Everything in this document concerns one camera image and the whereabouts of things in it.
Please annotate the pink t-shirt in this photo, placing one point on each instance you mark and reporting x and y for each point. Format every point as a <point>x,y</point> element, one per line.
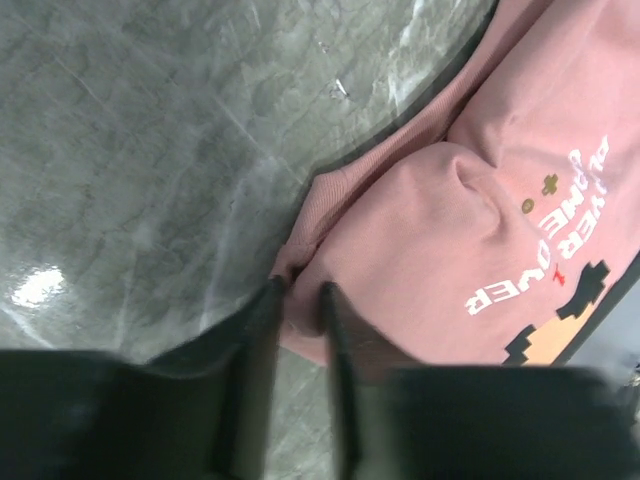
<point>489,228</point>

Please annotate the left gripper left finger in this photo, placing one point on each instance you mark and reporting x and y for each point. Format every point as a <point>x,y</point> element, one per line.
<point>198,411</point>

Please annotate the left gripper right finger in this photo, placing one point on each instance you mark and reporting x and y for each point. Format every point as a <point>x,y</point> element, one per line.
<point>396,418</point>

